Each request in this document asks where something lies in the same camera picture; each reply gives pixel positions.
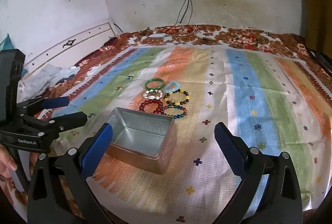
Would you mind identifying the striped colourful bed blanket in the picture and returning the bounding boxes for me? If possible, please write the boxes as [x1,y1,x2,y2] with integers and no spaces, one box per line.
[53,46,331,223]

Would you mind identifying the green jade bangle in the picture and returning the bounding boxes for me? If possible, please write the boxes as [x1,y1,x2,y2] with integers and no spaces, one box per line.
[145,78,165,90]

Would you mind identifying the white pearl bead bracelet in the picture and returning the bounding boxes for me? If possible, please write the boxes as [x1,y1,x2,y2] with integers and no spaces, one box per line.
[143,89,164,101]

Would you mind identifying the light blue bead bracelet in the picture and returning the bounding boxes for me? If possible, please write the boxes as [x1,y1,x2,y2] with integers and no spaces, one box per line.
[162,81,184,94]

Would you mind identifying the rectangular metal tin box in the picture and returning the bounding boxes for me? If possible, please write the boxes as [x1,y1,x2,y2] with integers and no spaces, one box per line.
[106,107,177,175]

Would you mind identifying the person's left hand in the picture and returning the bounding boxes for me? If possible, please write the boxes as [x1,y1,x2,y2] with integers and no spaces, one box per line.
[0,144,17,182]

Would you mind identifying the red bead bracelet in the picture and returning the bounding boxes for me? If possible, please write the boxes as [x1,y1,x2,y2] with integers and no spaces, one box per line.
[138,99,164,115]

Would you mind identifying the floral brown bedsheet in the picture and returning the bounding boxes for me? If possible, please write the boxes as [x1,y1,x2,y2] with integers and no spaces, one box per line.
[42,25,331,118]

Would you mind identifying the black hanging cables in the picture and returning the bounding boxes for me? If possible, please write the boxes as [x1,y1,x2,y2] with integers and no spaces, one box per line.
[165,0,194,30]

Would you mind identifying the yellow black bead bracelet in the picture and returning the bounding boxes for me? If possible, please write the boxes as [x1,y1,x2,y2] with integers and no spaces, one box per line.
[163,89,190,107]

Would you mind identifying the white wooden headboard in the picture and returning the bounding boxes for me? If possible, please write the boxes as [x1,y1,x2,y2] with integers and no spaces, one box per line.
[22,22,116,81]

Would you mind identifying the crumpled grey cloth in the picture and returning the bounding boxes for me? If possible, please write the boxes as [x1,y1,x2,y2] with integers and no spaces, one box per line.
[20,64,81,101]

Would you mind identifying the multicolour glass bead bracelet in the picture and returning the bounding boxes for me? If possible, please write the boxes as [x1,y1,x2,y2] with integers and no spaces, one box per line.
[162,104,188,120]

